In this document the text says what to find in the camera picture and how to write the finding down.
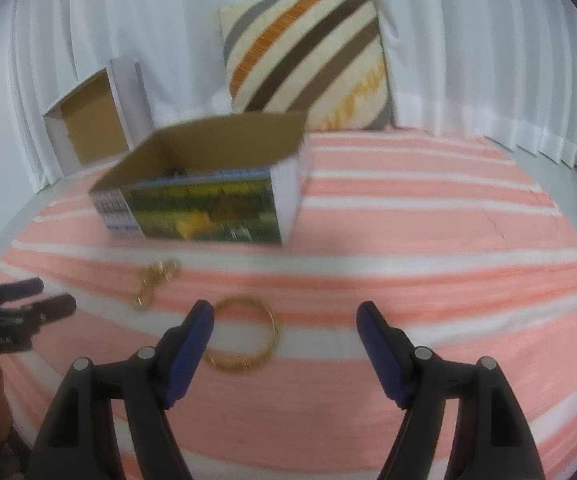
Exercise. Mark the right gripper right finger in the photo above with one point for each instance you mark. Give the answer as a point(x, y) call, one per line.
point(492, 438)

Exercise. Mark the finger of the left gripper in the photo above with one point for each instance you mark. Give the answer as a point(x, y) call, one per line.
point(42, 312)
point(19, 290)

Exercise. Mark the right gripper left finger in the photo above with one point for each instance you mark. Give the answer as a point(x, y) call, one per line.
point(77, 439)

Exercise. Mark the gold bangle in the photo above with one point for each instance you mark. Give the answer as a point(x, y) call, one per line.
point(245, 364)

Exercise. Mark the dark red knot tassel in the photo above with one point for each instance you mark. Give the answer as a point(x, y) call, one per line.
point(175, 172)

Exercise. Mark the striped bed sheet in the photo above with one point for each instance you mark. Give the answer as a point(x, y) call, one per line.
point(451, 239)

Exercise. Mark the white box lid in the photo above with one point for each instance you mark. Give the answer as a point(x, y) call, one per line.
point(105, 116)

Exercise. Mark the printed cardboard box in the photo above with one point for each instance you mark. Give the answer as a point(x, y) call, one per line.
point(246, 175)

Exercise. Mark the striped throw pillow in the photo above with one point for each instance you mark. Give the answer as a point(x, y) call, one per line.
point(321, 57)

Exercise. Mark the white curtain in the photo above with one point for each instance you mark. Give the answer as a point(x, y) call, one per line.
point(506, 69)

